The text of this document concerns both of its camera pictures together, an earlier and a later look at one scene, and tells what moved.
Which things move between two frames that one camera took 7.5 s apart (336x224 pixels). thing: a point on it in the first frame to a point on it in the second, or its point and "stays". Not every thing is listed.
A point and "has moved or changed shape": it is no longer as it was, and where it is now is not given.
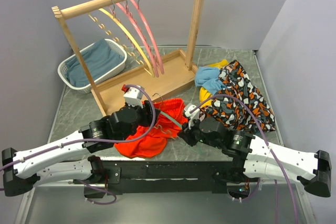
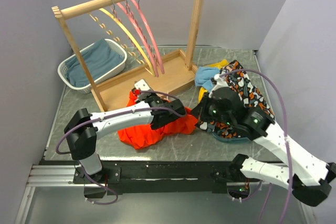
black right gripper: [186, 133] to [200, 109]
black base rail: [171, 177] stays
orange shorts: [171, 115] has moved or changed shape
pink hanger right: [137, 4] stays
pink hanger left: [125, 9] stays
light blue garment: [208, 78] stays
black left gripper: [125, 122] to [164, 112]
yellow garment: [205, 94] stays
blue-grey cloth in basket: [98, 58] stays
